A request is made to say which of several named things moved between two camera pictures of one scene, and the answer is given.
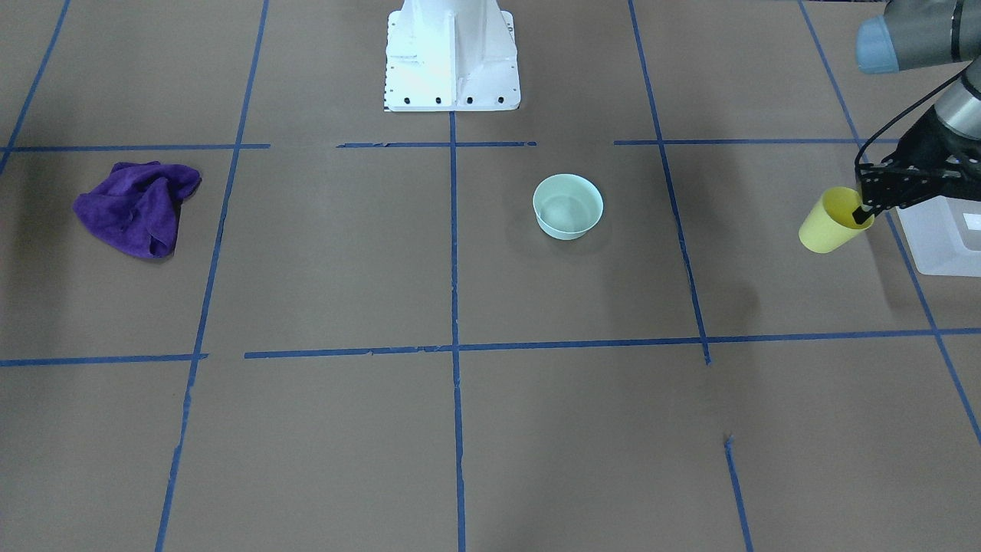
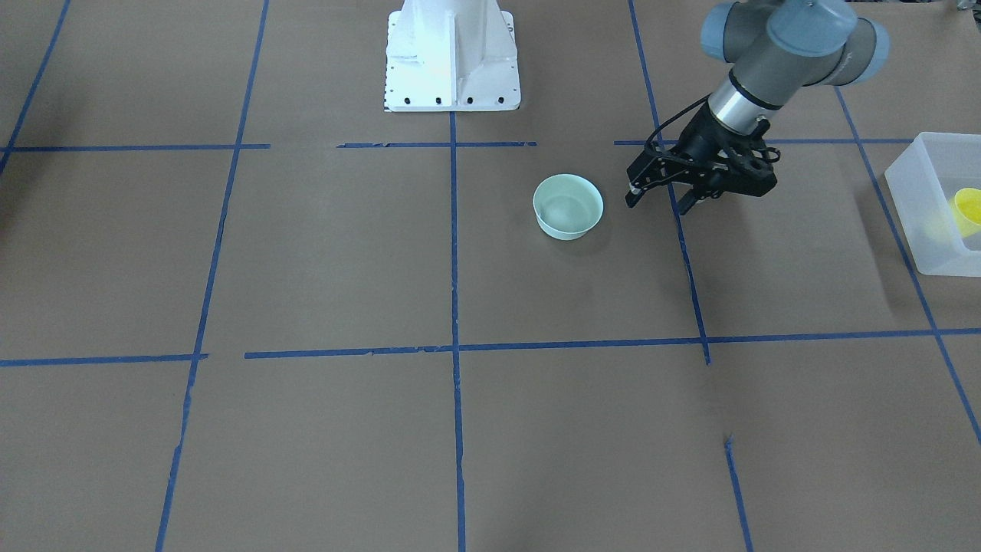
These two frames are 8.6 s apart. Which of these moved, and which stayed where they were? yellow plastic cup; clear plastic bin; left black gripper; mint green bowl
Moved: yellow plastic cup; left black gripper
Stayed: mint green bowl; clear plastic bin
